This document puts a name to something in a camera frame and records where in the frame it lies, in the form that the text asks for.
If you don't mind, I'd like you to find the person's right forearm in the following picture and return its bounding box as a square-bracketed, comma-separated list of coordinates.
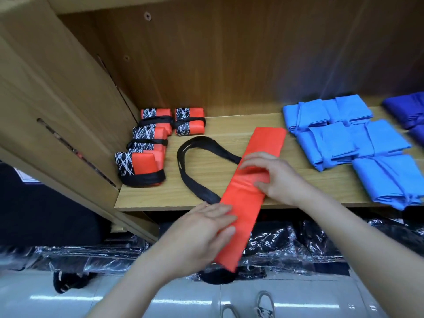
[295, 187, 424, 318]

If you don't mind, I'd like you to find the wooden shelf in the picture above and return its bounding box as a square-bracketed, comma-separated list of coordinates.
[0, 0, 424, 244]

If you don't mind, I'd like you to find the person's left hand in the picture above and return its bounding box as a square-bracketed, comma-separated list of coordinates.
[142, 202, 238, 282]

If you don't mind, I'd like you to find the person's right shoe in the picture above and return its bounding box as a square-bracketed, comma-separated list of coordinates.
[254, 291, 277, 318]

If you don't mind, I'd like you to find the red bag with black lettering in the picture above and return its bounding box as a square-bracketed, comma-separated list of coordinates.
[174, 106, 208, 137]
[126, 124, 170, 154]
[114, 148, 167, 189]
[175, 126, 288, 273]

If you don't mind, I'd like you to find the white blue-edged label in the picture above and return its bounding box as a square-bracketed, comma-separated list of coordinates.
[12, 167, 42, 186]

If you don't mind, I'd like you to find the person's right hand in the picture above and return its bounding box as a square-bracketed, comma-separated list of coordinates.
[237, 152, 319, 208]

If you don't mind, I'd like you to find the black plastic-wrapped bag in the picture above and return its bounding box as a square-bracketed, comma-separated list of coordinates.
[0, 243, 155, 293]
[297, 214, 424, 277]

